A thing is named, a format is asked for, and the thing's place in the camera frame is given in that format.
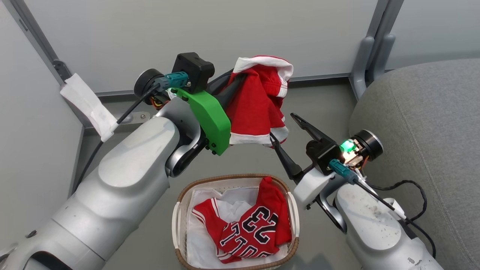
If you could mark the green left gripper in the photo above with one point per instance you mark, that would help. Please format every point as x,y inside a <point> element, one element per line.
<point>210,116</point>

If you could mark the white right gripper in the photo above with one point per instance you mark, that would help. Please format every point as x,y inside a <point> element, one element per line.
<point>311,187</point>

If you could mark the red shorts white trim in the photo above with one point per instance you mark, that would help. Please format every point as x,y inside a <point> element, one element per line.
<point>258,108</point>

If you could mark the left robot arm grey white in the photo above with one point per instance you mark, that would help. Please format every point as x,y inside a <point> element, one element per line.
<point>123,180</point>

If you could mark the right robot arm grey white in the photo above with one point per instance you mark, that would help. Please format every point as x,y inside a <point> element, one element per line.
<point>375,232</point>

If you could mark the white brown-rimmed laundry basket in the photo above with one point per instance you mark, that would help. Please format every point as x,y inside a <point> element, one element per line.
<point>180,225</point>

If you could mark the black right wrist motor cylinder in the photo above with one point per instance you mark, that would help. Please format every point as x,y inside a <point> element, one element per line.
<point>369,144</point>

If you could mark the black wrist motor cylinder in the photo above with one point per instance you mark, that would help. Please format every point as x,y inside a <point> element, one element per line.
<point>369,144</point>
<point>144,84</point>

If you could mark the black left wrist motor cylinder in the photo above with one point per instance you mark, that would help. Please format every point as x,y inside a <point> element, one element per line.
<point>144,84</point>

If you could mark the red jersey number 23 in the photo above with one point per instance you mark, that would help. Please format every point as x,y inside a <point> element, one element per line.
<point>258,228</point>

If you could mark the grey fabric sofa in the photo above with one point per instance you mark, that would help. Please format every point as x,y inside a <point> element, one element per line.
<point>427,142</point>

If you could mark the white paper strip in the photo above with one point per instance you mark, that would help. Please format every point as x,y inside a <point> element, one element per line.
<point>90,105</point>

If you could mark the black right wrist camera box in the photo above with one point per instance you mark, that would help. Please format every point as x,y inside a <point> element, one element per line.
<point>322,155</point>

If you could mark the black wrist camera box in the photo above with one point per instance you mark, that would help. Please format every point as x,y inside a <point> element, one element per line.
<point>194,69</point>
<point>322,155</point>

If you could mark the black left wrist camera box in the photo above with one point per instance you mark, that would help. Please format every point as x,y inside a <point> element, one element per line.
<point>194,69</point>

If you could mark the light grey partition post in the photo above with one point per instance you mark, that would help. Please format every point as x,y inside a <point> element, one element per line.
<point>369,56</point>

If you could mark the dark grey partition post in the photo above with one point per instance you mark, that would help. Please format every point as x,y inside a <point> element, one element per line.
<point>41,41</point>

